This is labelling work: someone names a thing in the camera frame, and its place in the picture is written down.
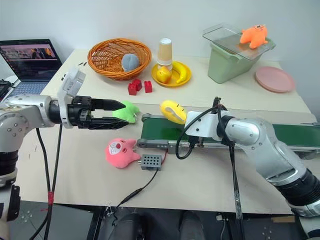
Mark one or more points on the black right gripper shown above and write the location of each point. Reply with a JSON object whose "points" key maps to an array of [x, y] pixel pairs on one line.
{"points": [[196, 141]]}

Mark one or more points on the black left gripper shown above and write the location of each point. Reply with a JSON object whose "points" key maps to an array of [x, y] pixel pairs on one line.
{"points": [[80, 112]]}

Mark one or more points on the green plush toy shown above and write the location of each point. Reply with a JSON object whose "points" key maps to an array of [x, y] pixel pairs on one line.
{"points": [[130, 111]]}

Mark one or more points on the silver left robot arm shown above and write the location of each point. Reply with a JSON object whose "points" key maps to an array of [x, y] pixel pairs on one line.
{"points": [[23, 112]]}

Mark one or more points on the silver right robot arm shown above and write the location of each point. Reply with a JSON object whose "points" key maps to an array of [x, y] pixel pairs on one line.
{"points": [[262, 145]]}

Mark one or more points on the green conveyor belt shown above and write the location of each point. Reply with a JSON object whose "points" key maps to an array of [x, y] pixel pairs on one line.
{"points": [[162, 130]]}

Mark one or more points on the yellow plush toy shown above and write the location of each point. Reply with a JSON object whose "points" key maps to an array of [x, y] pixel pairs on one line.
{"points": [[171, 110]]}

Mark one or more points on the pink plush toy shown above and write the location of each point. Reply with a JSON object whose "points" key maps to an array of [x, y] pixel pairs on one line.
{"points": [[120, 155]]}

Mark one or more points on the yellow toy banana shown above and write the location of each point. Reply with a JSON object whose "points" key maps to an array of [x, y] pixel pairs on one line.
{"points": [[182, 71]]}

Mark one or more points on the orange plush toy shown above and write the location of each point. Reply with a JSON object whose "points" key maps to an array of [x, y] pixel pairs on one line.
{"points": [[253, 36]]}

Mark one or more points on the large red building block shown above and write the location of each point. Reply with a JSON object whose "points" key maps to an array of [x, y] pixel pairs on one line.
{"points": [[134, 87]]}

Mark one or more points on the grey perforated control box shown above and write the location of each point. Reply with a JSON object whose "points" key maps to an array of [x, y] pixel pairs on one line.
{"points": [[150, 162]]}

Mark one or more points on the small red building block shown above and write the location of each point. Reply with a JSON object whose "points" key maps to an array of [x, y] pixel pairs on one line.
{"points": [[148, 86]]}

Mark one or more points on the orange wicker basket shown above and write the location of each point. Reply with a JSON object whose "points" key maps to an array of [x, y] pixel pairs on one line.
{"points": [[105, 60]]}

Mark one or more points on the grey-blue plush ball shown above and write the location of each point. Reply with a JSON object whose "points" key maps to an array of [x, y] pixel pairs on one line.
{"points": [[130, 63]]}

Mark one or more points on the yellow plastic plate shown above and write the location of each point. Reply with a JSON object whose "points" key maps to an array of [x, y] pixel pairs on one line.
{"points": [[186, 80]]}

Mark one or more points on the pale green plastic bin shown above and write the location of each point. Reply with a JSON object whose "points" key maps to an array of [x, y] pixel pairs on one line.
{"points": [[225, 66]]}

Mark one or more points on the metal binder clip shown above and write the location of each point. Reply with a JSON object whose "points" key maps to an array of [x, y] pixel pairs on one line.
{"points": [[109, 208]]}

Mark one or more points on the open laptop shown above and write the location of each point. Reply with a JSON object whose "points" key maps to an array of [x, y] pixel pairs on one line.
{"points": [[27, 57]]}

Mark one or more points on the red tape wrap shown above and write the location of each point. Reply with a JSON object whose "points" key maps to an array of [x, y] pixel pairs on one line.
{"points": [[51, 197]]}

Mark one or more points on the pink plastic plate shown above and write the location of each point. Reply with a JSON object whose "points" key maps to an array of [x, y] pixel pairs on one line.
{"points": [[275, 80]]}

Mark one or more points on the clear plastic lid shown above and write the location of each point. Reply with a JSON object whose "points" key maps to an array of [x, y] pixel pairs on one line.
{"points": [[220, 37]]}

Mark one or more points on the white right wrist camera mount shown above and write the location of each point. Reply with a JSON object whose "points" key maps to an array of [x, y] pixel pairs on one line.
{"points": [[202, 123]]}

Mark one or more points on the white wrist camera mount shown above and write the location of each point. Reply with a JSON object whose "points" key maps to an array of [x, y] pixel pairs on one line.
{"points": [[202, 123], [71, 80]]}

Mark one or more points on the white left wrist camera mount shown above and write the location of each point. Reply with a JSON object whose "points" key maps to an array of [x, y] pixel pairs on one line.
{"points": [[71, 80]]}

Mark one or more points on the black table frame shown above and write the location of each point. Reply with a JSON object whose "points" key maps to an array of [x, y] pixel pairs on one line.
{"points": [[96, 222]]}

